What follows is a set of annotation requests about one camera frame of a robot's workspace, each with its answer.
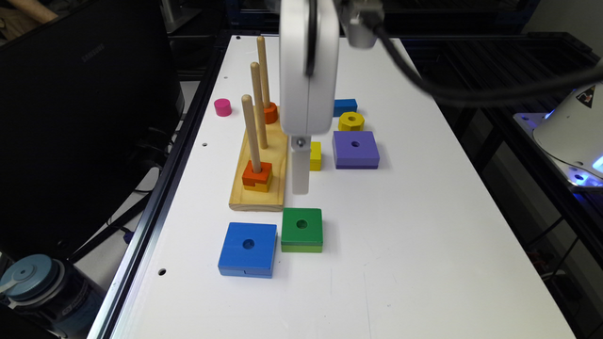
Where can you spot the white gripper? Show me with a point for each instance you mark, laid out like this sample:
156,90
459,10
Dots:
309,41

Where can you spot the green square block with hole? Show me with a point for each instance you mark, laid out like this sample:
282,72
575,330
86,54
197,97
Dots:
302,230

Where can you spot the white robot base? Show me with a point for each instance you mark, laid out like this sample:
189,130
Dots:
571,136

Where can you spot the yellow square block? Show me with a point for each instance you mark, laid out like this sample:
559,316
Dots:
315,156

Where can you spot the orange round block rear peg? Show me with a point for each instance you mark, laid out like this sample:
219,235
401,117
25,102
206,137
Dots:
271,113

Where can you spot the purple square block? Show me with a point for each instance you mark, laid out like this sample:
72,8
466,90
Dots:
355,150

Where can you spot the yellow block under orange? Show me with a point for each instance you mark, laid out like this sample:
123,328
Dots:
261,187

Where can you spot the yellow hexagon nut block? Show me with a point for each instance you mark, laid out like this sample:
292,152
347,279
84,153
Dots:
351,121

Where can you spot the small blue rectangular block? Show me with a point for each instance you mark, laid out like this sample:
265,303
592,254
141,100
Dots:
342,106

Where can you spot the orange block on front peg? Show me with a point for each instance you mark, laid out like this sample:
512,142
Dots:
263,177

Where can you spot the pink cylinder block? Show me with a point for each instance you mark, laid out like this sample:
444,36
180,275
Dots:
223,107

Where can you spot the large blue square block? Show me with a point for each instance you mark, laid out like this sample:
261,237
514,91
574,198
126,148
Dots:
248,250

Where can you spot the wooden peg base board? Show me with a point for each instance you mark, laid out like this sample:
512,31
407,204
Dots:
242,199

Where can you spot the front wooden peg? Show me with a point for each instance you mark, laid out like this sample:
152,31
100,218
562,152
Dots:
247,105

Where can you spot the wooden peg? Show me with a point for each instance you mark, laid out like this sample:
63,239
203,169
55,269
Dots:
247,105
259,108
264,78

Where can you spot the middle wooden peg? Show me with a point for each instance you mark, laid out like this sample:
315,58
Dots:
259,108

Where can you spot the rear wooden peg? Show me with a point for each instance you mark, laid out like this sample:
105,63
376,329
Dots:
264,78

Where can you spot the black Samsung monitor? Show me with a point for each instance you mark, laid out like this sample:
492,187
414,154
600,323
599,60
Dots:
88,105

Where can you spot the blue lidded water bottle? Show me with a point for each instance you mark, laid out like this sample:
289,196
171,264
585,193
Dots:
54,294

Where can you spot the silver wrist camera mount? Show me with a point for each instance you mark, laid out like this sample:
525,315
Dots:
355,17

